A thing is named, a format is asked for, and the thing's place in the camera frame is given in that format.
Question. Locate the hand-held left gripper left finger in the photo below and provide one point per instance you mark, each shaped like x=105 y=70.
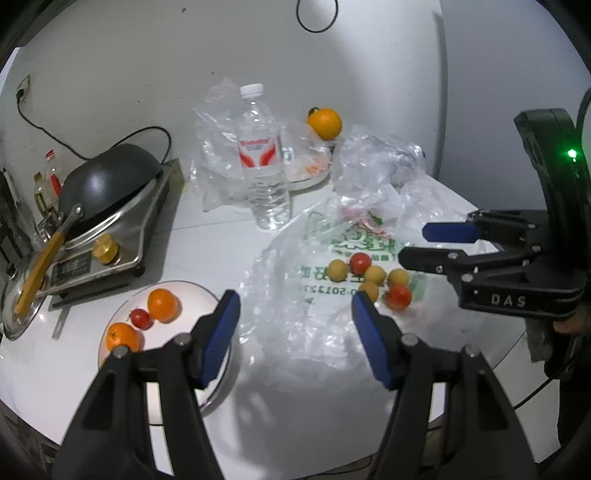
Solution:
x=221 y=337

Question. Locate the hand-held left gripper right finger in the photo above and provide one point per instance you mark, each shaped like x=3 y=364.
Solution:
x=369 y=337

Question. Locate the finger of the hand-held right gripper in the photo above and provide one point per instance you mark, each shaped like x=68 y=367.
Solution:
x=450 y=232
x=429 y=258

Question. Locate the longan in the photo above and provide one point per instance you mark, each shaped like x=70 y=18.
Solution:
x=369 y=290
x=338 y=269
x=375 y=275
x=398 y=278

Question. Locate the white plate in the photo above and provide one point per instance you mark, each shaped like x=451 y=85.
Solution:
x=194 y=300

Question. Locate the cherry tomato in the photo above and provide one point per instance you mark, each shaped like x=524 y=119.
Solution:
x=399 y=296
x=141 y=318
x=360 y=262

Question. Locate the tangerine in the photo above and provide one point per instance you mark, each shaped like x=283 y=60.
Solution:
x=122 y=337
x=163 y=304

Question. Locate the printed plastic bag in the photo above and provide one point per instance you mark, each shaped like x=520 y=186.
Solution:
x=295 y=295

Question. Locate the person's right hand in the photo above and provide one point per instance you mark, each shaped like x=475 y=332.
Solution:
x=575 y=324

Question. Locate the crumpled clear plastic bag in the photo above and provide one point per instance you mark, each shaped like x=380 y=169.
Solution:
x=369 y=157

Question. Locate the steel countertop stove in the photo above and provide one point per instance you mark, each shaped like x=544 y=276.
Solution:
x=134 y=221

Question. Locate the white bowl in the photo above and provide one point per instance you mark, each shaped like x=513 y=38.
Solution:
x=304 y=180

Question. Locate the clear plastic water bottle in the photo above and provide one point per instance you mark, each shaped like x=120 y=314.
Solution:
x=263 y=194

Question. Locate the large orange with leaf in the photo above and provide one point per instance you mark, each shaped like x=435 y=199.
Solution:
x=325 y=123

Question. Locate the metal fitting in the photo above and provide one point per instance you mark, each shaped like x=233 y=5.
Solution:
x=48 y=224

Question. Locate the glass pot lid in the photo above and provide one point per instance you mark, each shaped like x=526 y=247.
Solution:
x=9 y=304

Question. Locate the dark oil bottle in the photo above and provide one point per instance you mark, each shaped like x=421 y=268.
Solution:
x=40 y=194

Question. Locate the red label oil bottle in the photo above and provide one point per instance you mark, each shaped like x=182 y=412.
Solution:
x=54 y=177

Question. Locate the white wall socket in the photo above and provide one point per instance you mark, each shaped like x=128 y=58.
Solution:
x=23 y=87

